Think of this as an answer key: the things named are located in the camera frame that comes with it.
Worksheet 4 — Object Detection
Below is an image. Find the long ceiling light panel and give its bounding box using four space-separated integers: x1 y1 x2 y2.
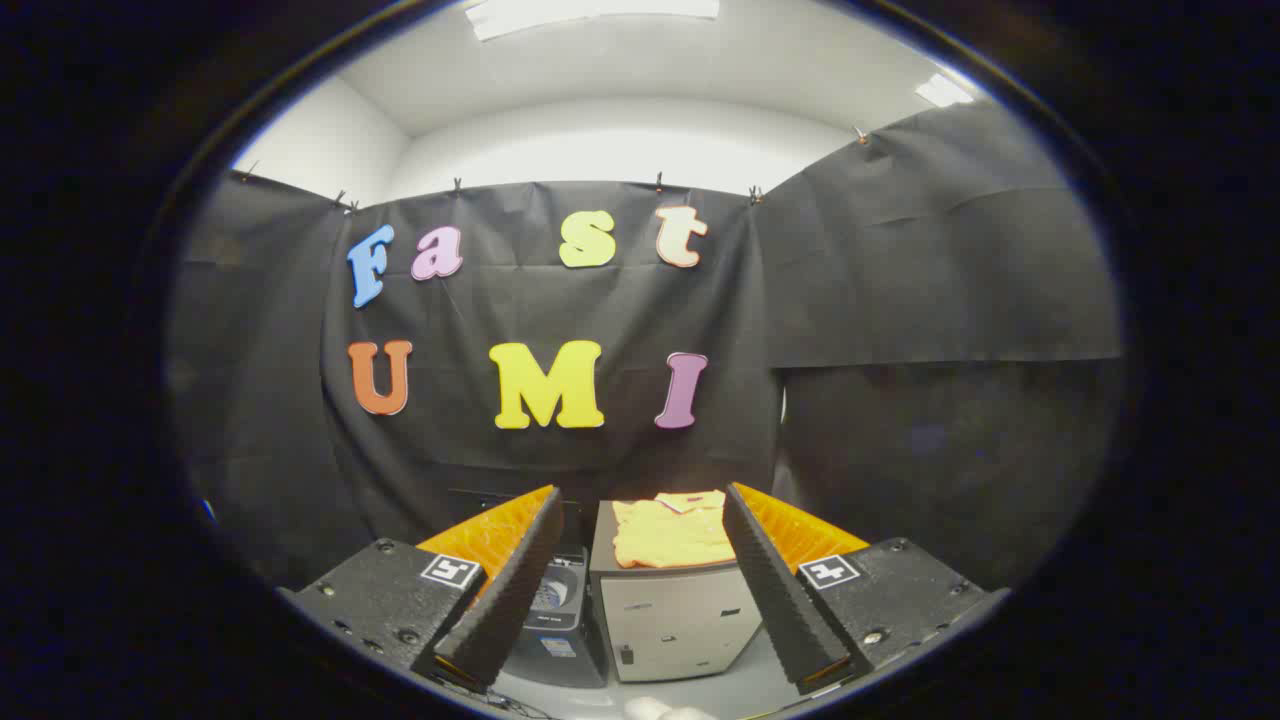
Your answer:
465 0 721 41

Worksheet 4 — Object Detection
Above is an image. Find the small ceiling light panel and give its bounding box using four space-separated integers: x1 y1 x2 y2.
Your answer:
915 72 976 108

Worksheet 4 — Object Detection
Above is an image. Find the grey cabinet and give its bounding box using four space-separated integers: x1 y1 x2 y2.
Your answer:
588 498 766 684

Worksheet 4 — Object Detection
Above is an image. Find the orange polo shirt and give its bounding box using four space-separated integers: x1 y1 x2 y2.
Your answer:
612 490 738 569

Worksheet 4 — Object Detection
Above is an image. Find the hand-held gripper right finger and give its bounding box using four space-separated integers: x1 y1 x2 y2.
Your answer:
725 483 1009 696

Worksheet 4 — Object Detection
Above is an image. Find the dark grey washing machine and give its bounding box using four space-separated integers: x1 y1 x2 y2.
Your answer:
500 545 609 689

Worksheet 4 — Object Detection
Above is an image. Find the black backdrop cloth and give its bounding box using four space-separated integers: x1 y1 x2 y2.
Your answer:
165 100 1126 593

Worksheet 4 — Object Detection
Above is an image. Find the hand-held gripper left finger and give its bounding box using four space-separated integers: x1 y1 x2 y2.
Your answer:
280 486 565 693

